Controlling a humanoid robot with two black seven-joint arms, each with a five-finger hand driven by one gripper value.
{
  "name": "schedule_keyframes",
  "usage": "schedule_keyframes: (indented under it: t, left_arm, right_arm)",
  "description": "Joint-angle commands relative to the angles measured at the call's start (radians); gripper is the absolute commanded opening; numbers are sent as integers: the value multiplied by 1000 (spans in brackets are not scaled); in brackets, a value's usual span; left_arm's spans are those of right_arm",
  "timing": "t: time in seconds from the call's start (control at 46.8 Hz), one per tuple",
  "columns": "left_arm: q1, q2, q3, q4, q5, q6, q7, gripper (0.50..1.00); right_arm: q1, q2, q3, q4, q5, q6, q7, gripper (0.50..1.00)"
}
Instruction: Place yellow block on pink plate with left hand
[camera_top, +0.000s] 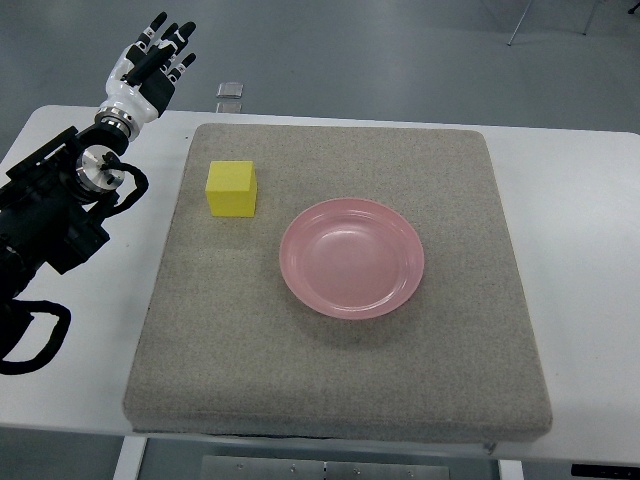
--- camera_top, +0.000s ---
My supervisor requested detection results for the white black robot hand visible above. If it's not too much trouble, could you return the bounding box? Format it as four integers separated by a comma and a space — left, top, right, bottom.
102, 12, 196, 126

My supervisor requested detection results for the yellow block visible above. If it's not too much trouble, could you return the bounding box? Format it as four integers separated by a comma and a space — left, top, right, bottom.
205, 160, 257, 218

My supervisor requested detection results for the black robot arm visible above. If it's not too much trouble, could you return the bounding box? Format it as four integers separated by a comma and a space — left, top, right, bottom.
1, 107, 149, 301

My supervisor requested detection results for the pink plate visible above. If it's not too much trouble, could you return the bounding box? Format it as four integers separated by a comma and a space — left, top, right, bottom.
279, 198, 425, 321

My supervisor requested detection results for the grey fabric mat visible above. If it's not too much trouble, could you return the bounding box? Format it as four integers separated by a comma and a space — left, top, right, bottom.
123, 124, 552, 443

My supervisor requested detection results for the white table leg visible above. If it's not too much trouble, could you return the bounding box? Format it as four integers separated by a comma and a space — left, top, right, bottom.
112, 436, 147, 480

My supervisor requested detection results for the metal chair leg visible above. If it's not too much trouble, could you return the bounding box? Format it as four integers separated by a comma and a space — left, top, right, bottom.
506, 0, 534, 47

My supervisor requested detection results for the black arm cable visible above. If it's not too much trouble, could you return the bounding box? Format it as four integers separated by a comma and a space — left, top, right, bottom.
0, 298, 72, 376

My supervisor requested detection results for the metal base plate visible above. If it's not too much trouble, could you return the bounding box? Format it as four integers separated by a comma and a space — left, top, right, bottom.
199, 455, 451, 480

